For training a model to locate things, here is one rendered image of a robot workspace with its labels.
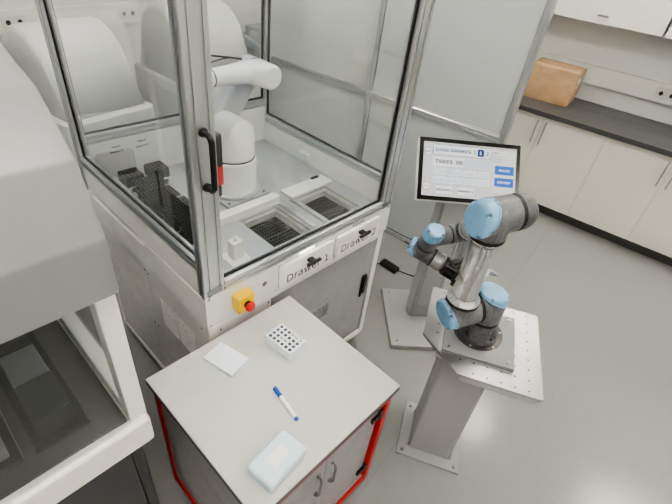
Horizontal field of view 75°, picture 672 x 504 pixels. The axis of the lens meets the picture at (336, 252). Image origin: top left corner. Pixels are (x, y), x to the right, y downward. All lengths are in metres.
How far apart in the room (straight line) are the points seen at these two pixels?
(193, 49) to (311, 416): 1.09
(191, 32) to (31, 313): 0.68
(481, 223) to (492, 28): 1.74
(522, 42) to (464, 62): 0.34
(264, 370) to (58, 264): 0.87
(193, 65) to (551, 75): 3.64
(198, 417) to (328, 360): 0.47
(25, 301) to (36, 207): 0.17
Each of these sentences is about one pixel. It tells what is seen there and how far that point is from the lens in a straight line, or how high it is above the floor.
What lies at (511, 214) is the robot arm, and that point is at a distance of 1.37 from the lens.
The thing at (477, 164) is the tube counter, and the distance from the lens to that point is 2.34.
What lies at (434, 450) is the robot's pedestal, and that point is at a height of 0.05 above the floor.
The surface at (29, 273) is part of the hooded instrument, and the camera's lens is 0.91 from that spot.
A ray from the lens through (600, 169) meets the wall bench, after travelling 4.29.
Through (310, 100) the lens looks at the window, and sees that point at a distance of 1.48.
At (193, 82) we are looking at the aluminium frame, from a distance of 1.19.
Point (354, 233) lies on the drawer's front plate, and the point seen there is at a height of 0.91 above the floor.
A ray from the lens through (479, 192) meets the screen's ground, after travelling 2.32.
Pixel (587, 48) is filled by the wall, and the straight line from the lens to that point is 4.82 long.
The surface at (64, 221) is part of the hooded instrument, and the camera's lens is 0.90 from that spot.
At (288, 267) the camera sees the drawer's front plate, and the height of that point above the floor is 0.92.
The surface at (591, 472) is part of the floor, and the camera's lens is 2.72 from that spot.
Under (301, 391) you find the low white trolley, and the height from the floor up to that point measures 0.76.
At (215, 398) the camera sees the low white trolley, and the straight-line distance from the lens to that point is 1.53.
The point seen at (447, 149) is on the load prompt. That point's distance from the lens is 2.30.
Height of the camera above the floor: 2.03
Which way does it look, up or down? 38 degrees down
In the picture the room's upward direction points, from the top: 8 degrees clockwise
